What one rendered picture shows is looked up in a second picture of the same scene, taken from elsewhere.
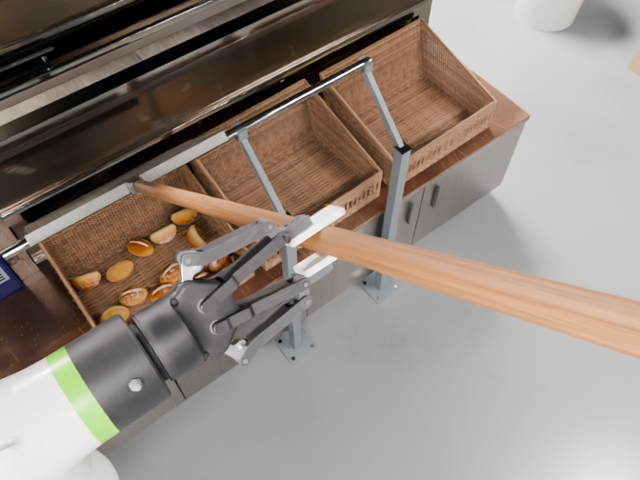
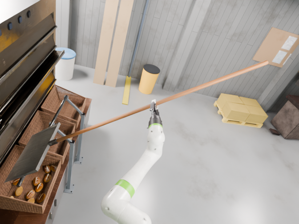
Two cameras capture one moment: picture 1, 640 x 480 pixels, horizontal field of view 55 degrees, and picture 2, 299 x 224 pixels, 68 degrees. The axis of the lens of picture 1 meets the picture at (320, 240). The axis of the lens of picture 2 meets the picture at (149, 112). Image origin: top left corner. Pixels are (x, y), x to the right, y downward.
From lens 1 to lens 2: 1.29 m
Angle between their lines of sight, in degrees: 46
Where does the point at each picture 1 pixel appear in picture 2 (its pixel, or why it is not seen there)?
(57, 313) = (6, 218)
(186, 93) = (15, 125)
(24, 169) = not seen: outside the picture
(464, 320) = (103, 154)
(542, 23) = (66, 78)
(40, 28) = not seen: outside the picture
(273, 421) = (79, 210)
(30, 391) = (157, 127)
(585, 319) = (198, 87)
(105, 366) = (159, 122)
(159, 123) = (12, 137)
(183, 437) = not seen: outside the picture
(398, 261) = (174, 96)
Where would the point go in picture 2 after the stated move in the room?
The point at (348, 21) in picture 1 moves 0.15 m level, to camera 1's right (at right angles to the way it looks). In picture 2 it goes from (42, 90) to (53, 86)
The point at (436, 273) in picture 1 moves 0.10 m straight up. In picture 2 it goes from (180, 94) to (186, 82)
